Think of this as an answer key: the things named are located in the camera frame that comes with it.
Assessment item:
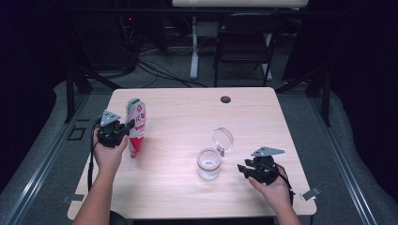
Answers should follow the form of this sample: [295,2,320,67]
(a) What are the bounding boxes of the black metal stand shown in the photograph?
[275,60,332,128]
[64,60,124,124]

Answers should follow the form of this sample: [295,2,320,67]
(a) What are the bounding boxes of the left hand-held gripper black cable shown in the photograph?
[86,117,103,192]

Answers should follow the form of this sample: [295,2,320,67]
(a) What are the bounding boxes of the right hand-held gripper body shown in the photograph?
[246,146,286,186]

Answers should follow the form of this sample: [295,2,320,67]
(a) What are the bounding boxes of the clear glass jar with lid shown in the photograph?
[196,127,235,181]

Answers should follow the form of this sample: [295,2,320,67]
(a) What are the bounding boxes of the red and white plastic bag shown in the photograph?
[125,97,147,159]

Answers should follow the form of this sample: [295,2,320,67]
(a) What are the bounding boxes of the grey tape piece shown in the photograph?
[300,187,322,202]
[61,193,85,204]

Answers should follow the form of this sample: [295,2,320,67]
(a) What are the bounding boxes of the right hand-held gripper black cable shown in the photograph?
[276,163,296,206]

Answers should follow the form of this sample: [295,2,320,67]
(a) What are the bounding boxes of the person's right hand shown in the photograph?
[248,170,294,214]

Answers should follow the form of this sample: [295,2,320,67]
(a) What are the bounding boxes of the aluminium floor rail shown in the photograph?
[308,96,380,225]
[2,93,91,225]

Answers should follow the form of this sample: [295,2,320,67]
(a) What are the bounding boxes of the person's left hand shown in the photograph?
[93,130,130,172]

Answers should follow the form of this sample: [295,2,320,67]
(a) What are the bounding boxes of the hand-held gripper black cable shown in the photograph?
[86,117,103,192]
[276,163,296,206]

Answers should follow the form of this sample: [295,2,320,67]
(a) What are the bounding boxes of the white desk with white legs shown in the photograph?
[171,0,310,82]

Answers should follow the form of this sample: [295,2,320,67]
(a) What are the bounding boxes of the black floor cables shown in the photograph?
[134,58,209,89]

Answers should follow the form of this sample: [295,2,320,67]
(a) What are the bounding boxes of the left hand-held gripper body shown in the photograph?
[97,110,130,148]

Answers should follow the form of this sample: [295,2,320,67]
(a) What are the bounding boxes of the black folding chair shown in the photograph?
[213,12,284,88]

